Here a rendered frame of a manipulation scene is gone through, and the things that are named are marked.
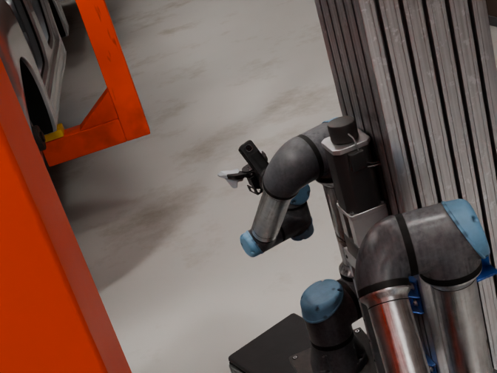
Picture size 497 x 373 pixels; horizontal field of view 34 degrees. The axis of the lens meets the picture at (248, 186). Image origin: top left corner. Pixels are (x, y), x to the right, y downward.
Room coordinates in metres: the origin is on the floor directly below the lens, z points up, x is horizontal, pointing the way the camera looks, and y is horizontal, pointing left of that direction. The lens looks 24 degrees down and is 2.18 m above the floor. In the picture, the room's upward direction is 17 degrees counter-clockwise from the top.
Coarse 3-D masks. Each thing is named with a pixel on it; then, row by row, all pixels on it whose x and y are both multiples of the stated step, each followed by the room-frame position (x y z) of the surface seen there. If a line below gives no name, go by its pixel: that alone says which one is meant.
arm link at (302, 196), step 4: (304, 188) 2.03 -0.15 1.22; (308, 188) 2.04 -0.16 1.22; (300, 192) 2.03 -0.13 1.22; (304, 192) 2.03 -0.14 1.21; (308, 192) 2.04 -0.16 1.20; (296, 196) 2.02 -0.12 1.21; (300, 196) 2.02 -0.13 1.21; (304, 196) 2.03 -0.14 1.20; (308, 196) 2.03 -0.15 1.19; (292, 200) 2.01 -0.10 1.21; (296, 200) 2.02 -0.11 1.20; (300, 200) 2.02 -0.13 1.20; (304, 200) 2.03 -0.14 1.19; (292, 204) 2.03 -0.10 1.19; (296, 204) 2.02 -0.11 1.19; (300, 204) 2.02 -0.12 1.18; (288, 208) 2.04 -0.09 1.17; (292, 208) 2.04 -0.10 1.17
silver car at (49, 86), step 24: (0, 0) 4.87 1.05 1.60; (24, 0) 5.95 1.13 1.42; (48, 0) 7.78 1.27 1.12; (0, 24) 4.42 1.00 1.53; (24, 24) 5.94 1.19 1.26; (48, 24) 6.83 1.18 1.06; (0, 48) 4.19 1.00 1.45; (24, 48) 4.81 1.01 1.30; (48, 48) 6.13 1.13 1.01; (24, 72) 4.80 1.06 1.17; (48, 72) 5.64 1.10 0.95; (24, 96) 4.21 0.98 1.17; (48, 96) 5.12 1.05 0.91; (48, 120) 4.91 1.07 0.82
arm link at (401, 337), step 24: (384, 240) 1.25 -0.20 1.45; (360, 264) 1.26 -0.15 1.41; (384, 264) 1.23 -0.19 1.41; (408, 264) 1.23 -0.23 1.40; (360, 288) 1.24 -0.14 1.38; (384, 288) 1.21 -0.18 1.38; (408, 288) 1.22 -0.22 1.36; (384, 312) 1.19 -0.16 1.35; (408, 312) 1.19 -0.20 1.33; (384, 336) 1.17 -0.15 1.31; (408, 336) 1.16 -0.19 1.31; (384, 360) 1.15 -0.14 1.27; (408, 360) 1.13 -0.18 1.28
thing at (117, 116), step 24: (96, 0) 4.98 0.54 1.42; (96, 24) 4.98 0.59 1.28; (96, 48) 4.97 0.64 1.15; (120, 48) 4.98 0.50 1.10; (120, 72) 4.98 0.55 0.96; (120, 96) 4.97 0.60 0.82; (96, 120) 4.98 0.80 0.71; (120, 120) 4.97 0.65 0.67; (144, 120) 4.98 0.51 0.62; (48, 144) 4.94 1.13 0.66; (72, 144) 4.95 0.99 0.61; (96, 144) 4.96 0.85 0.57
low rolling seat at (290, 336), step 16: (288, 320) 2.75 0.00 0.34; (304, 320) 2.72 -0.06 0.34; (272, 336) 2.68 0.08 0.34; (288, 336) 2.65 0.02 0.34; (304, 336) 2.62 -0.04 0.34; (240, 352) 2.64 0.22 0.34; (256, 352) 2.61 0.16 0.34; (272, 352) 2.58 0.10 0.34; (288, 352) 2.55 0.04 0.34; (240, 368) 2.56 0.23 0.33; (256, 368) 2.52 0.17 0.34; (272, 368) 2.49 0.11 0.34; (288, 368) 2.46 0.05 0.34
